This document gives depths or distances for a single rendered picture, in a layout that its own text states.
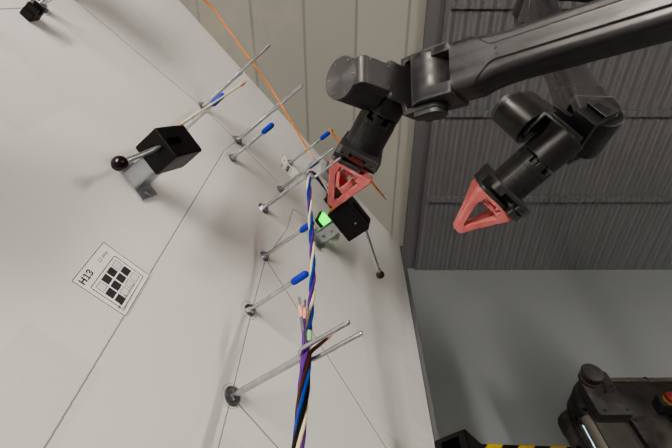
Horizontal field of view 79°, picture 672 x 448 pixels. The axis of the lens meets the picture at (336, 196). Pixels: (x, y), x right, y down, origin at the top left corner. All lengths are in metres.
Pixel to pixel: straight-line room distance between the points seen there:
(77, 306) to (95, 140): 0.18
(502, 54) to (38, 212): 0.47
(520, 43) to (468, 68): 0.06
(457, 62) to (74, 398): 0.48
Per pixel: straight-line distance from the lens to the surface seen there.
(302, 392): 0.34
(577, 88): 0.72
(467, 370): 1.97
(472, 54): 0.53
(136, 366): 0.37
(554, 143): 0.63
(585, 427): 1.69
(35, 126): 0.45
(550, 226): 2.46
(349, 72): 0.53
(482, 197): 0.62
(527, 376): 2.04
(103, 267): 0.39
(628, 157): 2.44
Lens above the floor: 1.49
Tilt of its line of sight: 29 degrees down
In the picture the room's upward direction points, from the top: straight up
